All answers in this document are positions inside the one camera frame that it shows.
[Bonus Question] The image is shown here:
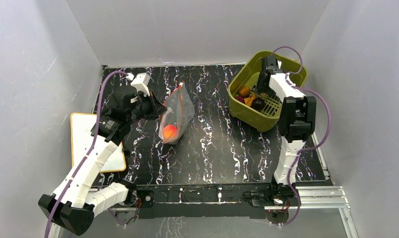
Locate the orange peach fruit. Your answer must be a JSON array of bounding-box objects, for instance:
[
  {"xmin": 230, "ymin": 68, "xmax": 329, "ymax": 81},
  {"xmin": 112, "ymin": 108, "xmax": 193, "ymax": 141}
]
[{"xmin": 163, "ymin": 124, "xmax": 177, "ymax": 140}]

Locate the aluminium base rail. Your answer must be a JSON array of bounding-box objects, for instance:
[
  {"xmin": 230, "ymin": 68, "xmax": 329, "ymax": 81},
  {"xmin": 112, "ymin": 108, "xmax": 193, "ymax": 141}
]
[{"xmin": 56, "ymin": 183, "xmax": 360, "ymax": 238}]

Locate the small orange fruit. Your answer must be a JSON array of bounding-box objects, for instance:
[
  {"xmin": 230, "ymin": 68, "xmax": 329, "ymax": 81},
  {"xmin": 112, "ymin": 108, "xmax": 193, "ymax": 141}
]
[{"xmin": 238, "ymin": 85, "xmax": 251, "ymax": 98}]

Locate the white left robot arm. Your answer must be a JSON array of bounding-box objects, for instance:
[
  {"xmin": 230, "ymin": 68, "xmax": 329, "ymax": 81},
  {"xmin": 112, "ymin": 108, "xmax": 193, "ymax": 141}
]
[{"xmin": 38, "ymin": 86, "xmax": 167, "ymax": 236}]

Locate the dark purple plum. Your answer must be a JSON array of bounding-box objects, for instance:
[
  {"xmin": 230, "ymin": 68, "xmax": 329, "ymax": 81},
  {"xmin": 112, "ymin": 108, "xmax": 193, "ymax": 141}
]
[{"xmin": 251, "ymin": 98, "xmax": 266, "ymax": 112}]

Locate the magenta purple food piece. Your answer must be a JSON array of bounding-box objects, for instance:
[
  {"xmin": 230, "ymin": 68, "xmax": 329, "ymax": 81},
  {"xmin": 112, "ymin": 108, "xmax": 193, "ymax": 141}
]
[{"xmin": 235, "ymin": 96, "xmax": 246, "ymax": 104}]

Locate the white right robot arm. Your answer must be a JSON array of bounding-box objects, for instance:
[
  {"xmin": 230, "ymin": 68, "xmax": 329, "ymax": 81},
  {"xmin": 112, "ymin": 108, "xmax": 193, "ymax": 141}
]
[{"xmin": 256, "ymin": 55, "xmax": 316, "ymax": 205}]

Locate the olive green plastic basket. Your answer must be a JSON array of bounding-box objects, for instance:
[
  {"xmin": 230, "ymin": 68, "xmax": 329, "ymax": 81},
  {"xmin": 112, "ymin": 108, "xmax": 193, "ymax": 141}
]
[{"xmin": 228, "ymin": 50, "xmax": 309, "ymax": 133}]

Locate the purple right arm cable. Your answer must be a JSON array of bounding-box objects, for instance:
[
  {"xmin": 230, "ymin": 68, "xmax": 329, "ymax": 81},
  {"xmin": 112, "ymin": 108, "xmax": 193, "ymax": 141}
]
[{"xmin": 270, "ymin": 46, "xmax": 333, "ymax": 227}]

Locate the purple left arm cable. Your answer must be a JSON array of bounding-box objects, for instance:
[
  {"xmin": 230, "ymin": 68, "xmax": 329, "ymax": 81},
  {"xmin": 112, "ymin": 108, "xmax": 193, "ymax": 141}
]
[{"xmin": 43, "ymin": 70, "xmax": 134, "ymax": 238}]

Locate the clear zip bag red zipper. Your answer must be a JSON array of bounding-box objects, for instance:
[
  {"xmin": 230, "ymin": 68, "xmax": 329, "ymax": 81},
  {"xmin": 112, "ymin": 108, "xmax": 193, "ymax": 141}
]
[{"xmin": 159, "ymin": 82, "xmax": 195, "ymax": 145}]

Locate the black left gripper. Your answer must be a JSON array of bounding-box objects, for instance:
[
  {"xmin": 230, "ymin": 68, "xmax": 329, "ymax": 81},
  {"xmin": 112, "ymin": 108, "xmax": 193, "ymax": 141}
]
[{"xmin": 128, "ymin": 90, "xmax": 167, "ymax": 124}]

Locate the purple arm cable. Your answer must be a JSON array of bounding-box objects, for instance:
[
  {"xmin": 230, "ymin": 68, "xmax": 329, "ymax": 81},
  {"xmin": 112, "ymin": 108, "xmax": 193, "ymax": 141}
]
[
  {"xmin": 270, "ymin": 46, "xmax": 333, "ymax": 227},
  {"xmin": 43, "ymin": 70, "xmax": 134, "ymax": 238}
]

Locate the yellow orange food piece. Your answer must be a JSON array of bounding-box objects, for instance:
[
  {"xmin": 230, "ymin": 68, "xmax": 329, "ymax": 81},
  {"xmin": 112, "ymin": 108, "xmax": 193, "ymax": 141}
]
[{"xmin": 245, "ymin": 93, "xmax": 257, "ymax": 107}]

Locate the white board orange rim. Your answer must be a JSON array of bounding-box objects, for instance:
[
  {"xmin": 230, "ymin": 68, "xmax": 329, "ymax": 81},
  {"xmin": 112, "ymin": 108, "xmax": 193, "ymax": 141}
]
[{"xmin": 70, "ymin": 113, "xmax": 127, "ymax": 173}]

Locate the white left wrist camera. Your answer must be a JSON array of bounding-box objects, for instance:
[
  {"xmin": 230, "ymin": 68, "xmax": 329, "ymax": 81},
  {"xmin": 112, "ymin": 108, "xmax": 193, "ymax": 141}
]
[{"xmin": 126, "ymin": 73, "xmax": 150, "ymax": 96}]

